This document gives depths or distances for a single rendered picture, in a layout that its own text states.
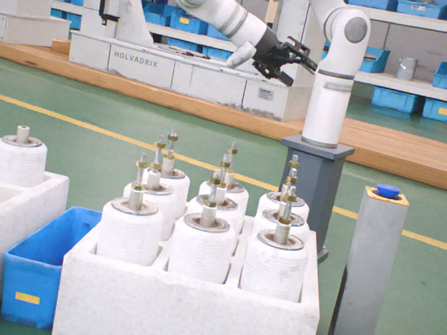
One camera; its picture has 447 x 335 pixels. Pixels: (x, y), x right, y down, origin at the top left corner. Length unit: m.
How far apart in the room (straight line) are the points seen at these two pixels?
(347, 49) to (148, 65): 2.21
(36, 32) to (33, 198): 3.36
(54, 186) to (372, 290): 0.64
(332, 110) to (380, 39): 8.13
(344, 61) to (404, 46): 8.05
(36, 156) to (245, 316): 0.54
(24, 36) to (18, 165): 3.23
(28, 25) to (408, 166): 2.65
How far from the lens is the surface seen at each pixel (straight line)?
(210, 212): 0.99
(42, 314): 1.15
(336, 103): 1.57
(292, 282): 0.99
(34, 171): 1.30
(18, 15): 4.42
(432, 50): 9.52
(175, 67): 3.55
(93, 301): 1.01
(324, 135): 1.58
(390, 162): 3.01
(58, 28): 4.69
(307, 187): 1.58
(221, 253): 0.99
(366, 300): 1.22
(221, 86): 3.40
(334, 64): 1.56
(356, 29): 1.56
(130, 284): 0.99
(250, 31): 1.38
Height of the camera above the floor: 0.58
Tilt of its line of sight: 14 degrees down
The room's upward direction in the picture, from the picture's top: 11 degrees clockwise
